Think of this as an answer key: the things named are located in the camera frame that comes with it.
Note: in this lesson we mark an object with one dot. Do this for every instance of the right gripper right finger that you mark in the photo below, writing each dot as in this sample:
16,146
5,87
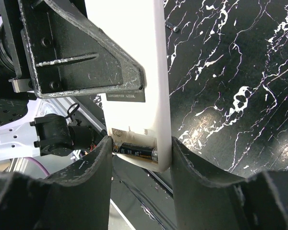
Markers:
209,198

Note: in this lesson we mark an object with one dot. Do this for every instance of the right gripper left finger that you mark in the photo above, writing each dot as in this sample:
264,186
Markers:
74,198

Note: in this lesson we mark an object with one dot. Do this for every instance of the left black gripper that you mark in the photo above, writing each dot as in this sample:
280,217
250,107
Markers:
50,47

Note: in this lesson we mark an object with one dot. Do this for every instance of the black silver battery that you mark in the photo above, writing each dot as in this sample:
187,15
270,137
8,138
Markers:
145,152

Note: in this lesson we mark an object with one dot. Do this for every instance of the white remote control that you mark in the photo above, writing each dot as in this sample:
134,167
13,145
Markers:
138,111

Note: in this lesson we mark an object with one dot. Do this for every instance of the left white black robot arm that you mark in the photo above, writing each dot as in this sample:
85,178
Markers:
45,135

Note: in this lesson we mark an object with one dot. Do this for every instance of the small dark battery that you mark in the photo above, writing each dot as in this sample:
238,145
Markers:
171,27

